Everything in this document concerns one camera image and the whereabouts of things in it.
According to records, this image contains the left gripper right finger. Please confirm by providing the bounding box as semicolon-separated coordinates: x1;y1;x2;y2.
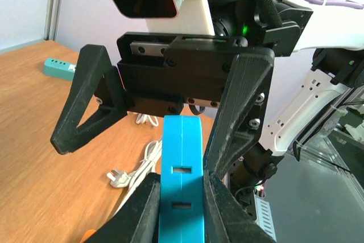
203;170;274;243

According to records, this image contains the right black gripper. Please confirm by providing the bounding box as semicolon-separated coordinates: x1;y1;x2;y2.
117;32;275;179

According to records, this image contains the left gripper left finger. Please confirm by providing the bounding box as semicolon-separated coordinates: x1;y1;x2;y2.
93;172;160;242

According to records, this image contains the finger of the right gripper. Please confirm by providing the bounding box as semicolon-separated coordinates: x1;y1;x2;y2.
51;44;127;154

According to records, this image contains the teal power strip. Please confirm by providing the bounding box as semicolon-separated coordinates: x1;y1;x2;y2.
43;58;76;81

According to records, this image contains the blue cube plug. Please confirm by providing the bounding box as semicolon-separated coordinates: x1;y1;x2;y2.
158;116;205;242

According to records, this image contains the orange strip white cord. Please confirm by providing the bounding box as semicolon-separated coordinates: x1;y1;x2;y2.
106;113;164;198

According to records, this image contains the orange power strip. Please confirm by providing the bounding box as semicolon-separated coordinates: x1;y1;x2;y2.
80;229;96;243

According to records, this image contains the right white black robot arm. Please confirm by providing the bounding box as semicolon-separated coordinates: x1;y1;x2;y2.
51;0;363;200

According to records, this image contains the right small circuit board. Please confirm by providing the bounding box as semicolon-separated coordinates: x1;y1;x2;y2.
254;184;265;197

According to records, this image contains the grey slotted cable duct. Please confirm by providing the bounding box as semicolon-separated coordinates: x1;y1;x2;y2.
254;196;277;242

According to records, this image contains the front aluminium rail frame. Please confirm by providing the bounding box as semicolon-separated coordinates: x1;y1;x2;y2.
291;87;363;186

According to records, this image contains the right aluminium corner post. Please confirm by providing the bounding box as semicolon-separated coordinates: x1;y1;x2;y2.
43;0;61;40

